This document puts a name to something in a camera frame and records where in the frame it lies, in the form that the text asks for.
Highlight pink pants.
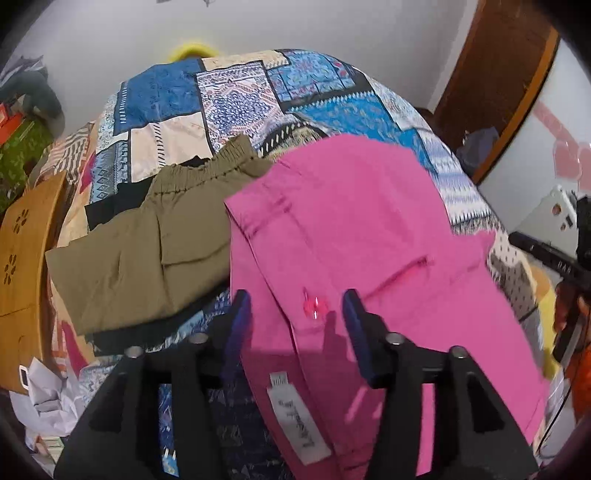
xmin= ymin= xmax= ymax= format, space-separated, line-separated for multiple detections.
xmin=226 ymin=135 xmax=548 ymax=479

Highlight white cabinet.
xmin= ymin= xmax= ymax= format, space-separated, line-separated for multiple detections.
xmin=516 ymin=185 xmax=578 ymax=258

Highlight white crumpled cloth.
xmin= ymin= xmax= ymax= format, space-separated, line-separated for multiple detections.
xmin=9 ymin=358 xmax=85 ymax=466

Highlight olive green pants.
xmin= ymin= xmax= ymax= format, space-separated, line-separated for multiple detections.
xmin=46 ymin=135 xmax=271 ymax=335

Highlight wooden door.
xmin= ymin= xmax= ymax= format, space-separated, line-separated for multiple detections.
xmin=435 ymin=1 xmax=559 ymax=184

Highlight wooden lap table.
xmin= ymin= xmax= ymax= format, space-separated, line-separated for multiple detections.
xmin=0 ymin=172 xmax=67 ymax=394

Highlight black folded garment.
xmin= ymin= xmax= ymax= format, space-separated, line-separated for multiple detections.
xmin=85 ymin=155 xmax=212 ymax=231

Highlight orange box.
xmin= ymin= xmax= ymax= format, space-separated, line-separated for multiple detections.
xmin=0 ymin=103 xmax=23 ymax=145

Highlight blue patchwork bedsheet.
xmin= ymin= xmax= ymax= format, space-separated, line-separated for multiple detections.
xmin=41 ymin=48 xmax=546 ymax=480

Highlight yellow round object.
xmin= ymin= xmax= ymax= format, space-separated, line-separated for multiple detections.
xmin=167 ymin=42 xmax=219 ymax=63

